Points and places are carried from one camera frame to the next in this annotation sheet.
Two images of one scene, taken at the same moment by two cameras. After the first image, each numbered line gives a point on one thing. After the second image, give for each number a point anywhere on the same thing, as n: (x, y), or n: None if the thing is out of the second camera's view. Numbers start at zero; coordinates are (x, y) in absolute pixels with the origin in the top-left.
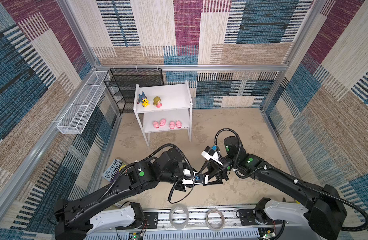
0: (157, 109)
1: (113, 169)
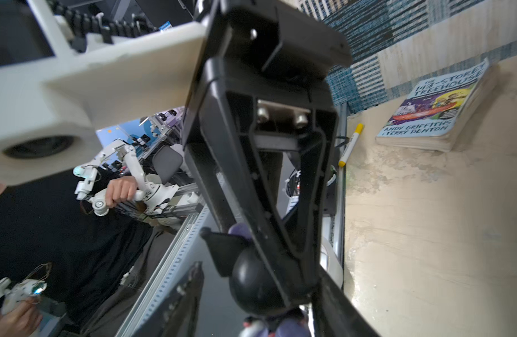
0: None
1: (433, 114)
